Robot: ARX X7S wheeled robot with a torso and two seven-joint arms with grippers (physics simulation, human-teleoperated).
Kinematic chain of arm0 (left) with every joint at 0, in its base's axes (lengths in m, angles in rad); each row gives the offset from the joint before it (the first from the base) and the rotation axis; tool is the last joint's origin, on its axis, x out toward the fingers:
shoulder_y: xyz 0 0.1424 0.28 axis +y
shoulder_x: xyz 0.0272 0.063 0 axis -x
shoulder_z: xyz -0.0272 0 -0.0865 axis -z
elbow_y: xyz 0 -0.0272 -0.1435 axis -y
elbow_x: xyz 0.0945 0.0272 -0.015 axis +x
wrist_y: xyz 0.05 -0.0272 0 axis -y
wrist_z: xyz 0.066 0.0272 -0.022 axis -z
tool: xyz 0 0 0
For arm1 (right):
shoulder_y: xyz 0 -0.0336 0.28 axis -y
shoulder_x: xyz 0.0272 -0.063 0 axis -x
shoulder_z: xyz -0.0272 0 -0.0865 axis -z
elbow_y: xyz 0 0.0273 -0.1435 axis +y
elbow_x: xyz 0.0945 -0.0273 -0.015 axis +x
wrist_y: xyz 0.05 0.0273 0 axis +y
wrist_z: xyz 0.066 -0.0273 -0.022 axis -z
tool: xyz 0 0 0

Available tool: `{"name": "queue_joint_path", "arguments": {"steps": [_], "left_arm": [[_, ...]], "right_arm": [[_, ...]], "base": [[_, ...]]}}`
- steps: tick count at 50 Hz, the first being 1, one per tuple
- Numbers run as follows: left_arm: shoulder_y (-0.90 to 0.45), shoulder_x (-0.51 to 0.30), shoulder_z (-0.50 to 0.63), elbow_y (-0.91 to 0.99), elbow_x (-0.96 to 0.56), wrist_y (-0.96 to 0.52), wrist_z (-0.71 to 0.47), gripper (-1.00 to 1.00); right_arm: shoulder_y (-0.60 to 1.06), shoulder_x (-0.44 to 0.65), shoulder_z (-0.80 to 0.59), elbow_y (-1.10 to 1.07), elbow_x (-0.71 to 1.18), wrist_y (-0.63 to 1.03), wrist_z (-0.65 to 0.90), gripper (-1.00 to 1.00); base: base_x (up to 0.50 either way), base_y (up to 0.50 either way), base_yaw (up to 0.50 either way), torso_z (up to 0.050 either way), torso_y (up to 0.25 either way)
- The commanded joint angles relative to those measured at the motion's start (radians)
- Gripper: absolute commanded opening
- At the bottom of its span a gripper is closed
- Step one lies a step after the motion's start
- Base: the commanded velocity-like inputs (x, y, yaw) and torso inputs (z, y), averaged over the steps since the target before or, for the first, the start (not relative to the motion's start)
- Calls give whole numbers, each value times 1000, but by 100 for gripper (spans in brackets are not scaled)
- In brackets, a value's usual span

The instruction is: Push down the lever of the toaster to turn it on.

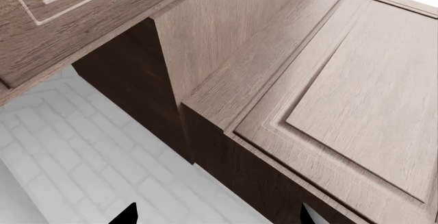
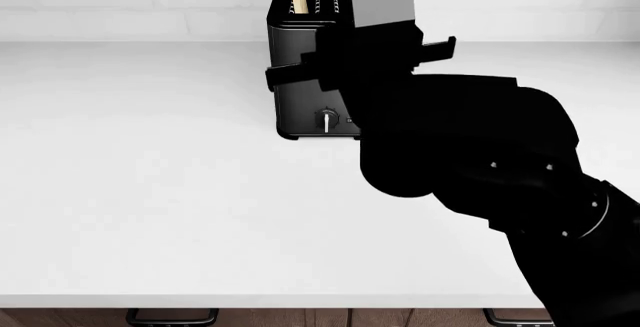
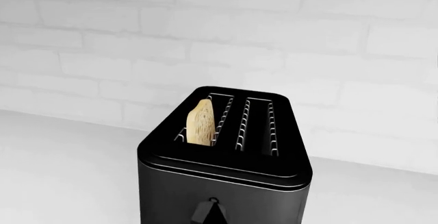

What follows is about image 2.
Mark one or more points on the black two-slot toaster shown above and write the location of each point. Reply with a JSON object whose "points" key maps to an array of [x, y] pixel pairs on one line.
{"points": [[292, 49]]}

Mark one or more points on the black toaster dial knob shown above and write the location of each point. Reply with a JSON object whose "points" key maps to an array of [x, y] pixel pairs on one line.
{"points": [[326, 119]]}

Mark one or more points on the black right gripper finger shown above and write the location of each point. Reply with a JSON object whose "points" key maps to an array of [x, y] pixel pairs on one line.
{"points": [[290, 75], [440, 50]]}

